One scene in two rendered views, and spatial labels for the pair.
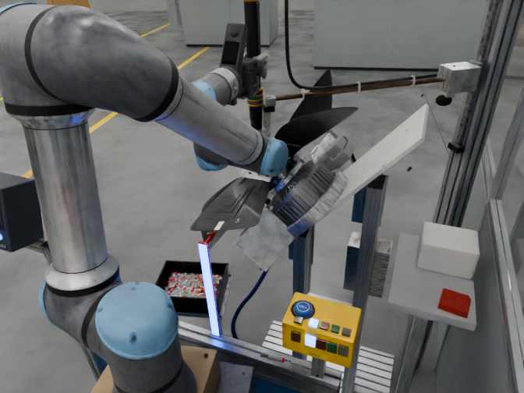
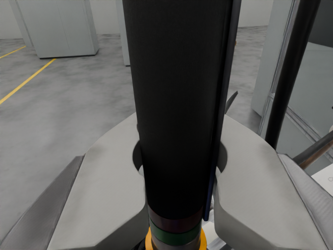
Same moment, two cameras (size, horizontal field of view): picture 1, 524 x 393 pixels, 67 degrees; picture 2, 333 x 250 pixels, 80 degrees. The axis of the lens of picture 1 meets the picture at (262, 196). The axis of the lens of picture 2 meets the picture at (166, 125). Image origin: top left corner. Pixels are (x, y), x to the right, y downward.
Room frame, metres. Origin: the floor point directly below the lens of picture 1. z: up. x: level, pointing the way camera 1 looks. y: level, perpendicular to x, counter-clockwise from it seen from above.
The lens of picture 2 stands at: (0.98, 0.04, 1.60)
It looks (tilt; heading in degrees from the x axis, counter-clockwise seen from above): 32 degrees down; 339
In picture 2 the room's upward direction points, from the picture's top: 2 degrees counter-clockwise
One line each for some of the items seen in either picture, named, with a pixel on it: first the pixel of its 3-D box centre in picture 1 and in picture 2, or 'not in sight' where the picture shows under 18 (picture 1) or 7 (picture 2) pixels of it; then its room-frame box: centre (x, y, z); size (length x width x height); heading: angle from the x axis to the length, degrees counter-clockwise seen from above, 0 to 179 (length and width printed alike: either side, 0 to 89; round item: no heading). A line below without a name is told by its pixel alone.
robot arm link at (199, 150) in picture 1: (216, 144); not in sight; (0.79, 0.09, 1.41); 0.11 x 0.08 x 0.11; 55
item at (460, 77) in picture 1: (459, 77); not in sight; (1.18, -0.61, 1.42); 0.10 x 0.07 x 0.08; 102
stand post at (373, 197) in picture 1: (359, 310); not in sight; (1.05, -0.35, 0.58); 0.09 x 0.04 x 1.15; 157
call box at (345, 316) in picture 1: (321, 330); not in sight; (0.60, -0.12, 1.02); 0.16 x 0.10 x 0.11; 67
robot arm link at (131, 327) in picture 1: (138, 332); not in sight; (0.43, 0.21, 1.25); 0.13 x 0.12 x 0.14; 55
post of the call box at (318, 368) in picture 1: (319, 357); not in sight; (0.61, -0.12, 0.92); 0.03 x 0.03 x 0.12; 67
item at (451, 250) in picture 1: (447, 246); not in sight; (1.00, -0.60, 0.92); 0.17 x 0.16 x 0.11; 67
